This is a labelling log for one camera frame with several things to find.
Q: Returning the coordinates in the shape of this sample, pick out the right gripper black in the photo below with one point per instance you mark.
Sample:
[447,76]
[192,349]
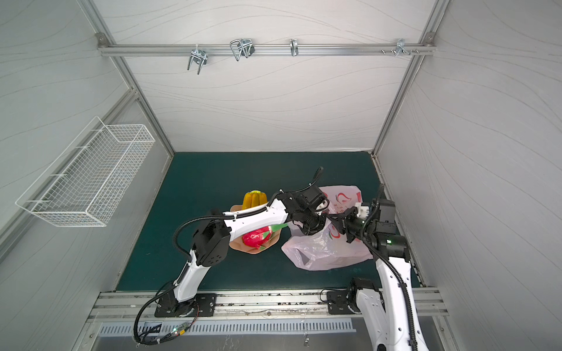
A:
[345,218]

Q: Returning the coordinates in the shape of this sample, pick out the white wire basket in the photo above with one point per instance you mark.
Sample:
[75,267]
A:
[83,186]

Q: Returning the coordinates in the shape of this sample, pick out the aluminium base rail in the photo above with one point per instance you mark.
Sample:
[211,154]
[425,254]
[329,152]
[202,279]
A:
[252,304]

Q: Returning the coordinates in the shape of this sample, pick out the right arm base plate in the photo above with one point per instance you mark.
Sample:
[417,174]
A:
[341,303]

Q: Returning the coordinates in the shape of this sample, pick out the metal hook clamp left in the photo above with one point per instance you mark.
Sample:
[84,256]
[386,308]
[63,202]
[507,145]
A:
[198,58]

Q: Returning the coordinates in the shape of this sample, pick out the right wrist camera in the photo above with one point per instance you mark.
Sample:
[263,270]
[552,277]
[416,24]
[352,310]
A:
[381,210]

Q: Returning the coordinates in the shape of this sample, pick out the white slotted cable duct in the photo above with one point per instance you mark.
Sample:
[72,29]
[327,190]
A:
[236,327]

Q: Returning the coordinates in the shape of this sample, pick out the pink plastic bag peach print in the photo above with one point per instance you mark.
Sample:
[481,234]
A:
[327,249]

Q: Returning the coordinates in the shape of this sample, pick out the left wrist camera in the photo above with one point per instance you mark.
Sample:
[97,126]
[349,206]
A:
[312,198]

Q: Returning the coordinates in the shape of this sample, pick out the pink dragon fruit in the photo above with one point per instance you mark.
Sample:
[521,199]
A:
[263,238]

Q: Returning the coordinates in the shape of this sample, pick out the metal hook clamp middle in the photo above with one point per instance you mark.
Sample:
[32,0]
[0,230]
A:
[243,47]

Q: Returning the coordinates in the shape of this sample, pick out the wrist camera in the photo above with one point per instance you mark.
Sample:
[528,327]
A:
[381,210]
[312,198]

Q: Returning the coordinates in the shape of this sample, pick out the yellow banana bunch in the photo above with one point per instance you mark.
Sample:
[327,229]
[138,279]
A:
[253,199]

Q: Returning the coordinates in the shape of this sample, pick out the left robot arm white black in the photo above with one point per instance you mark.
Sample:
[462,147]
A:
[211,242]

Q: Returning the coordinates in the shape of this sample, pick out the metal bracket right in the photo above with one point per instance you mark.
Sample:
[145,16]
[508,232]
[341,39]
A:
[400,49]

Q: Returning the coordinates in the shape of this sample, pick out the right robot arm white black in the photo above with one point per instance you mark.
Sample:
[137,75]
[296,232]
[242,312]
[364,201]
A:
[389,312]

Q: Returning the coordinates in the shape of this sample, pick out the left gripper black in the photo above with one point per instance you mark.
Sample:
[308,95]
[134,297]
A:
[310,218]

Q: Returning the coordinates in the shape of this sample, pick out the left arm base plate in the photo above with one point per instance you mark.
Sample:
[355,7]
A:
[203,305]

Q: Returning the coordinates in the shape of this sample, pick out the metal hook clamp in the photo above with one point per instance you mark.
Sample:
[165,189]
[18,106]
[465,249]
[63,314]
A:
[198,58]
[243,47]

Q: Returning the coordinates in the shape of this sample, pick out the pink flower-shaped fruit plate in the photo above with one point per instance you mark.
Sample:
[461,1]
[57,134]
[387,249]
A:
[237,244]

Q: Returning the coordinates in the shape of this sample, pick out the small metal hook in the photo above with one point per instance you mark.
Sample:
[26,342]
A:
[294,47]

